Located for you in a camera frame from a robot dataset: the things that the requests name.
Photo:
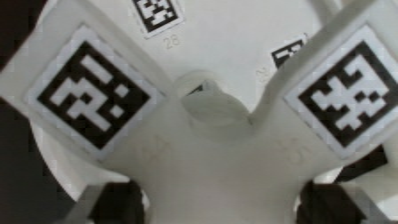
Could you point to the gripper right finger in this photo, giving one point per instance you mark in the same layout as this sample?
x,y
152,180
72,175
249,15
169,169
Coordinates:
x,y
336,204

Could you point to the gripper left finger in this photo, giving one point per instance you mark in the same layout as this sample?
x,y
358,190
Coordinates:
x,y
109,205

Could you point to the white cross-shaped table base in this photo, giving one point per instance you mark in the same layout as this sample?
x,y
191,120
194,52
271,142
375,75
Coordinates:
x,y
224,160

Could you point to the white cylindrical table leg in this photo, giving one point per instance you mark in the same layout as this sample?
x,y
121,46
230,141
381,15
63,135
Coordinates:
x,y
214,107

